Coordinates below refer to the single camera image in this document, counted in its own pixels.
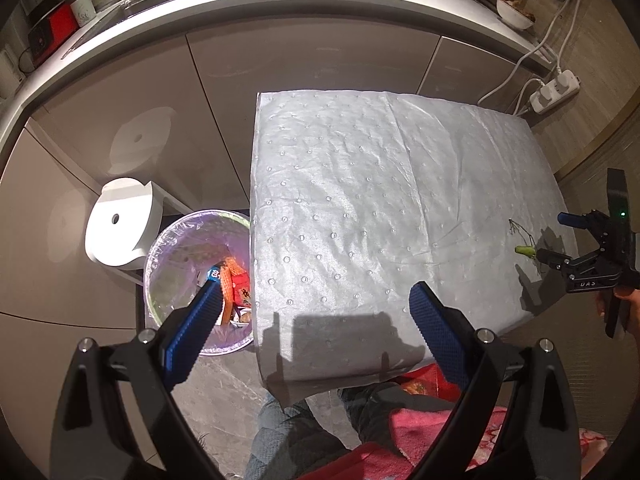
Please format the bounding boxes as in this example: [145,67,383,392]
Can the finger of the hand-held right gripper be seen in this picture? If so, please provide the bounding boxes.
[537,247,601,279]
[557,210,608,236]

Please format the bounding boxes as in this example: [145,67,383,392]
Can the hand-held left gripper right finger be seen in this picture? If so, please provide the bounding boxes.
[408,281,583,480]

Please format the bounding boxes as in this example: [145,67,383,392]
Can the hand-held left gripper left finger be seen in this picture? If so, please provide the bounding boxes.
[50,275,226,480]

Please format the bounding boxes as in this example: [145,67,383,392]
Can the green plant stem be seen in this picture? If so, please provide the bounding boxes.
[515,244,541,278]

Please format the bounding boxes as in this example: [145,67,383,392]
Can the trash bin with purple liner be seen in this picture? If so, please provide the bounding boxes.
[143,210,257,357]

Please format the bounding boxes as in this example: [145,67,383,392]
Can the person's right hand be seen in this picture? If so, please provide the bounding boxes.
[595,289,640,331]

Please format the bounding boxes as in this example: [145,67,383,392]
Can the red printed bag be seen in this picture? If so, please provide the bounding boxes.
[397,362,468,403]

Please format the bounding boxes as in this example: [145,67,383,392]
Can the pink towel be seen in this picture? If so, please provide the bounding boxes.
[387,405,611,480]

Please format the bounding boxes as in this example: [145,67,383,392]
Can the dark cloth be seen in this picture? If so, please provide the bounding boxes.
[340,382,403,453]

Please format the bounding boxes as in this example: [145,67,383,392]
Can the white pad roll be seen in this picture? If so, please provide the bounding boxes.
[84,177,177,272]

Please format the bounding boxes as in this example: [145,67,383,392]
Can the white power strip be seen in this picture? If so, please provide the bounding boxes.
[530,71,581,114]

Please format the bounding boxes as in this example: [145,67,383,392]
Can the person's jeans leg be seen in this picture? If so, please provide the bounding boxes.
[245,392,353,480]

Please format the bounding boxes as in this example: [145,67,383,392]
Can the red cloth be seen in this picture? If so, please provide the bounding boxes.
[300,442,416,480]

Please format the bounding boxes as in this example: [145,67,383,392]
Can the white dimpled absorbent pad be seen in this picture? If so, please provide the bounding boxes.
[248,89,581,408]

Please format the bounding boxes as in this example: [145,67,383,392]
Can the white bowl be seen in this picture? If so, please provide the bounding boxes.
[496,0,537,30]

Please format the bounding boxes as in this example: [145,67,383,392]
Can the white kitchen countertop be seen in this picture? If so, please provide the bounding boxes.
[0,0,556,161]

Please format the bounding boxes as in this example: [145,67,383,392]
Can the red and black appliance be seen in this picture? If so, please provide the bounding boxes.
[27,2,81,58]

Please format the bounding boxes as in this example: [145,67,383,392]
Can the white cup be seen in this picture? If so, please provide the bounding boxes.
[70,0,96,28]

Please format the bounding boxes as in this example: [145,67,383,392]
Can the white power cable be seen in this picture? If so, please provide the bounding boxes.
[477,0,576,106]
[542,0,591,73]

